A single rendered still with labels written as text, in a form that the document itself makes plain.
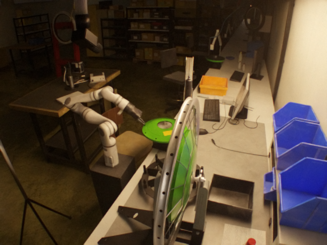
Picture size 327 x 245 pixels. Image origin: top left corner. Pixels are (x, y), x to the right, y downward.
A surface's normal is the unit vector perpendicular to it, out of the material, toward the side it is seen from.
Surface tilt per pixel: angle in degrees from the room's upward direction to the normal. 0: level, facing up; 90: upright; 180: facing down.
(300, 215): 92
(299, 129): 88
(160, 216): 69
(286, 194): 0
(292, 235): 0
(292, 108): 88
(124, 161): 0
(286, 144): 88
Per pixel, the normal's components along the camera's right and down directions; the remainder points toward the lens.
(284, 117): -0.36, 0.43
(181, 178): 0.79, 0.05
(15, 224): 0.00, -0.86
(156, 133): -0.15, -0.70
